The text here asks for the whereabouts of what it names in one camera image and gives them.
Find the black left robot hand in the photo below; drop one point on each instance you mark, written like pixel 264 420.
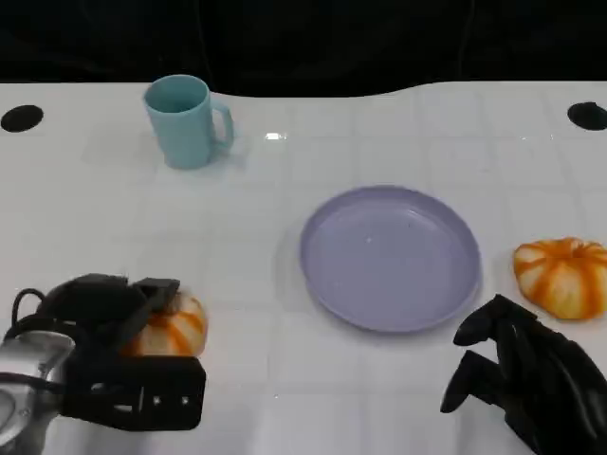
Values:
pixel 95 303

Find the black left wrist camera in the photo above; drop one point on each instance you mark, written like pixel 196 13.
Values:
pixel 161 379

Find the orange white toy bread roll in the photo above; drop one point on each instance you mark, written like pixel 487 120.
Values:
pixel 185 327
pixel 564 279

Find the lilac plate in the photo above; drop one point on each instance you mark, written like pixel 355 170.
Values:
pixel 389 260

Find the pale green mug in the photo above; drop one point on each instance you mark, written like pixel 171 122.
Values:
pixel 187 137

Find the black backdrop cloth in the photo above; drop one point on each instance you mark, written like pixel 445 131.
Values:
pixel 303 38

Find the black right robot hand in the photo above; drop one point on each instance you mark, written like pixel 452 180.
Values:
pixel 555 379

